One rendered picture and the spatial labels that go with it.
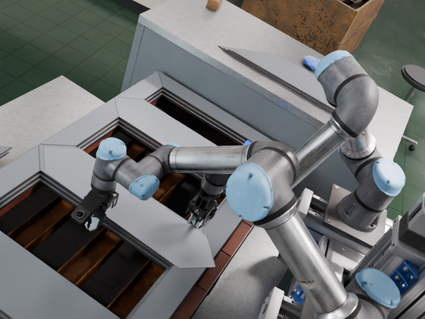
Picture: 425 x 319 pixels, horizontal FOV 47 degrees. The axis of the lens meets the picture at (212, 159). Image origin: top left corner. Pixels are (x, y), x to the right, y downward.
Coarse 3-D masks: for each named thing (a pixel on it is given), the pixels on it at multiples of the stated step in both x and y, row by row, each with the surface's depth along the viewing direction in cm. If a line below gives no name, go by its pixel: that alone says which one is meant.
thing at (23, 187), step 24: (168, 96) 227; (120, 120) 202; (216, 120) 222; (48, 144) 178; (240, 144) 220; (24, 192) 164; (72, 192) 166; (168, 264) 159; (192, 288) 158; (0, 312) 131
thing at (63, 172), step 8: (80, 152) 180; (64, 160) 175; (72, 160) 176; (80, 160) 178; (88, 160) 179; (56, 168) 171; (64, 168) 172; (72, 168) 173; (80, 168) 175; (56, 176) 169; (64, 176) 170; (72, 176) 171; (64, 184) 167
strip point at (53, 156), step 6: (48, 150) 176; (54, 150) 177; (60, 150) 178; (66, 150) 179; (72, 150) 180; (48, 156) 174; (54, 156) 175; (60, 156) 176; (66, 156) 177; (48, 162) 172; (54, 162) 173; (48, 168) 170
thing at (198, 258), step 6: (204, 240) 169; (198, 246) 166; (204, 246) 167; (192, 252) 164; (198, 252) 165; (204, 252) 165; (210, 252) 166; (192, 258) 162; (198, 258) 163; (204, 258) 164; (210, 258) 164; (186, 264) 159; (192, 264) 160; (198, 264) 161; (204, 264) 162
